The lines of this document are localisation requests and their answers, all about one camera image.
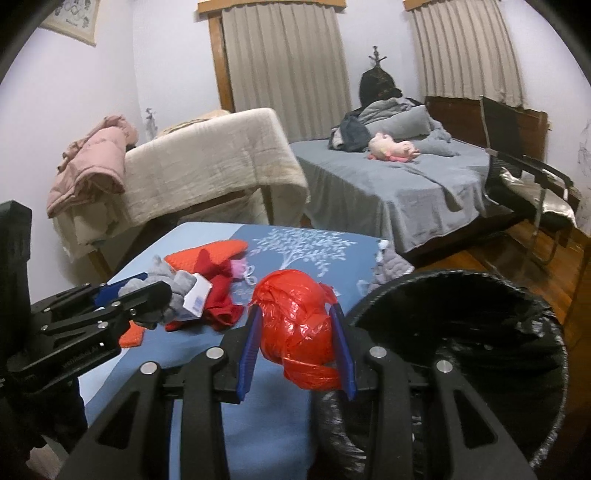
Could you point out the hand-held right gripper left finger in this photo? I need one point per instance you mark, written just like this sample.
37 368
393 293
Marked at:
247 360

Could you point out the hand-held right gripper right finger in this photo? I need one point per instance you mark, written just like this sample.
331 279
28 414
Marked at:
344 355

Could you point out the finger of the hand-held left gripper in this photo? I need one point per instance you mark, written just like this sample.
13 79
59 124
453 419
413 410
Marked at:
143 295
111 290

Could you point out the pink beige cloth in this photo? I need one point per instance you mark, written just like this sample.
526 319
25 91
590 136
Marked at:
182 281

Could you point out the orange knitted cloth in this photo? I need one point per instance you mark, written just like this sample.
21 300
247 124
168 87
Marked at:
203 256
131 336

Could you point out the red cloth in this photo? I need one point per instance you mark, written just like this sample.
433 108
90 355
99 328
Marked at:
221 309

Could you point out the red plastic bag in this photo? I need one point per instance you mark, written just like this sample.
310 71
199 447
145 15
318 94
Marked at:
295 318

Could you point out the black lined trash bin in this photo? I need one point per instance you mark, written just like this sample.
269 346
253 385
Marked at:
461 314

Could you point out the white paper tag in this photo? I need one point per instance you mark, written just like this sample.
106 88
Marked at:
196 295

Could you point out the pink face mask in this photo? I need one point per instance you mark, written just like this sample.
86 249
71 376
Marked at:
238 270

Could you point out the grey quilted cloth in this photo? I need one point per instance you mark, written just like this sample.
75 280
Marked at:
392 267

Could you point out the blue tree print blanket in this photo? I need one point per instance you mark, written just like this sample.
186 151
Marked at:
300 249

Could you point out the pink padded jacket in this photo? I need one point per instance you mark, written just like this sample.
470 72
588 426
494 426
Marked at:
92 161

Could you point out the beige quilted blanket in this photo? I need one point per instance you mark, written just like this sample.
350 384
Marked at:
198 157

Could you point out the bed with grey sheet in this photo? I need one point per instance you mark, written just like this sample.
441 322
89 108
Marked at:
392 194

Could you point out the tan folded blanket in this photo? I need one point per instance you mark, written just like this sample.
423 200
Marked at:
194 121

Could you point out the pink plush toy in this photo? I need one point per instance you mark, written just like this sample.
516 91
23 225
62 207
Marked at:
388 145

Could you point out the dark blue clothes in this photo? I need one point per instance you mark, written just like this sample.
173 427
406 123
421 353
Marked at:
353 134

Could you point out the grey duvet pile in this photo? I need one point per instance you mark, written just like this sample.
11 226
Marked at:
406 117

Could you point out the silver cushion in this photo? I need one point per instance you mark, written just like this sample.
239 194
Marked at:
545 194

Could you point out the wooden headboard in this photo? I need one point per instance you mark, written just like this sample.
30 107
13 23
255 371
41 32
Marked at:
461 120

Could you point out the beige pleated curtain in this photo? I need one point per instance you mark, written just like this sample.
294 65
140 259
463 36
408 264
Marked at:
286 69
461 50

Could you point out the black hanging garment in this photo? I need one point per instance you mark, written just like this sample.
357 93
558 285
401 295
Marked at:
376 87

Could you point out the black cantilever chair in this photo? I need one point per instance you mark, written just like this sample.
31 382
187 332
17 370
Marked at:
498 124

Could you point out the wooden coat rack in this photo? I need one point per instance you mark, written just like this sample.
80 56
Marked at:
376 56

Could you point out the framed wall picture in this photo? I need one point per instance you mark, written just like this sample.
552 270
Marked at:
74 18

